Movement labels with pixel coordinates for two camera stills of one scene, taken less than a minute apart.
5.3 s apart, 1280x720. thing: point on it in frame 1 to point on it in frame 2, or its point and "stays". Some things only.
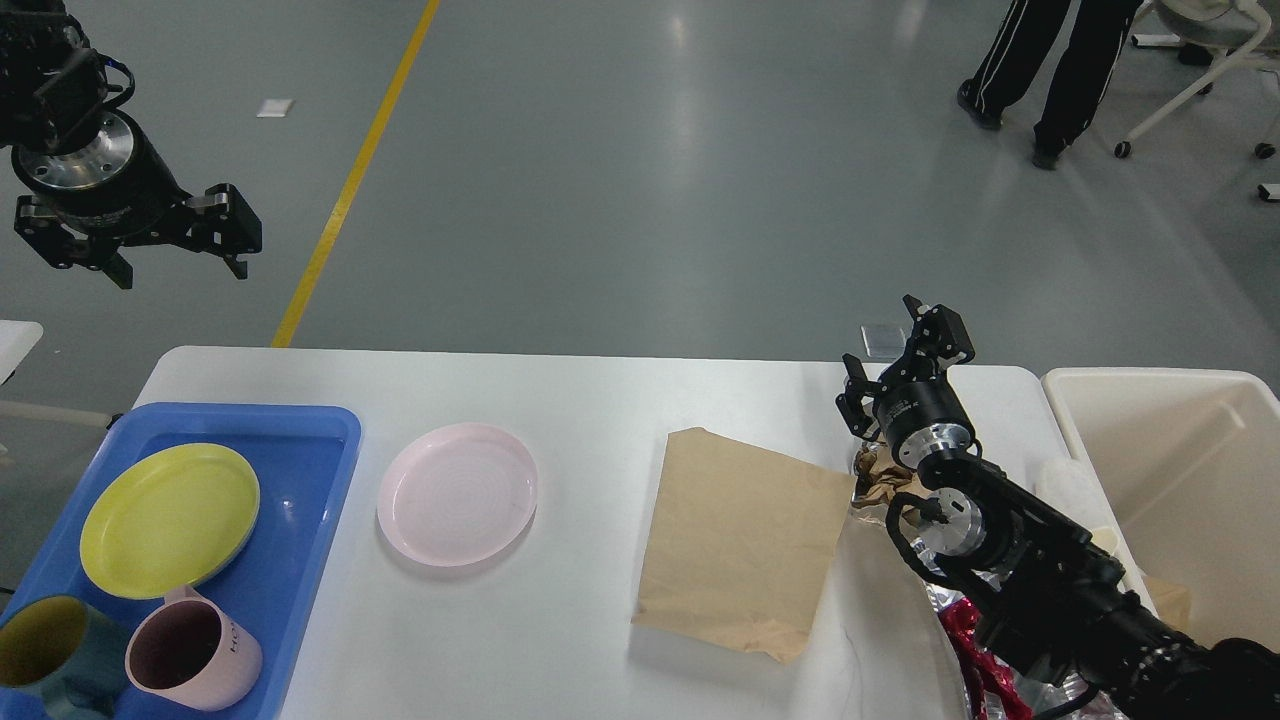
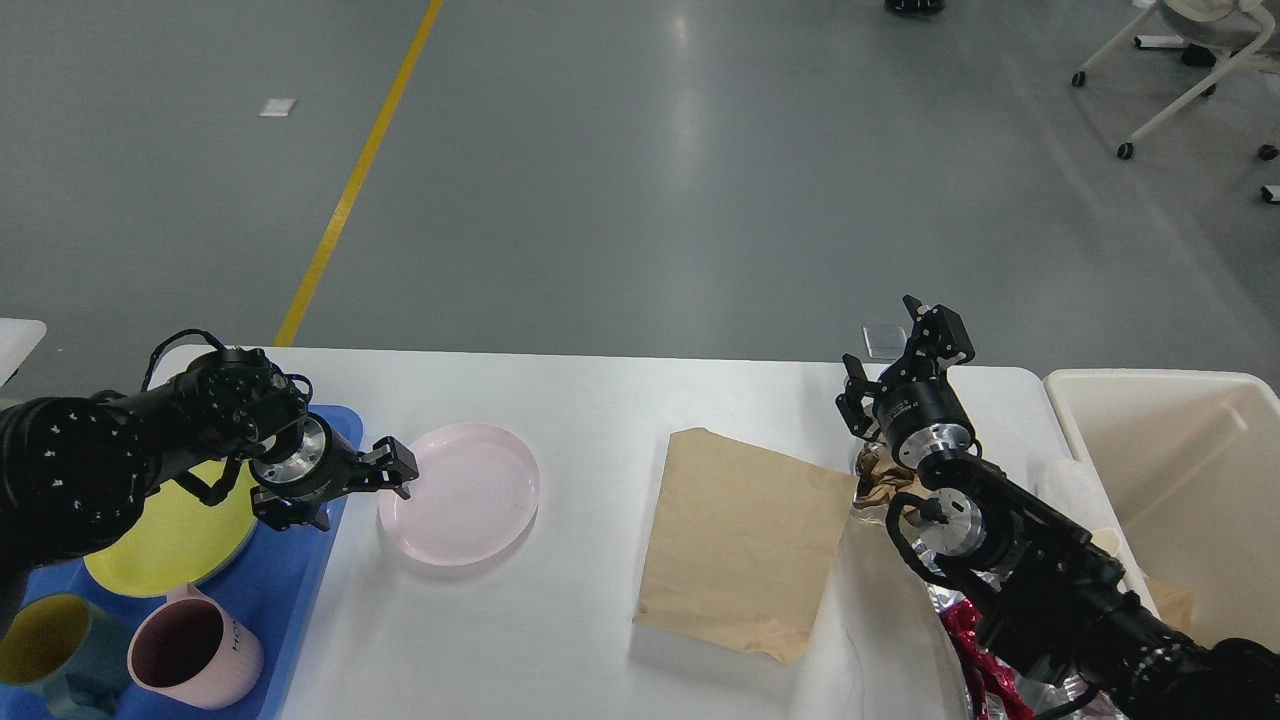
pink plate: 458,495 stays
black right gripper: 919,414 stays
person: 1018,51 to 916,7
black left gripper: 117,186 to 328,464
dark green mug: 71,655 stays
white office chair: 1231,30 stays
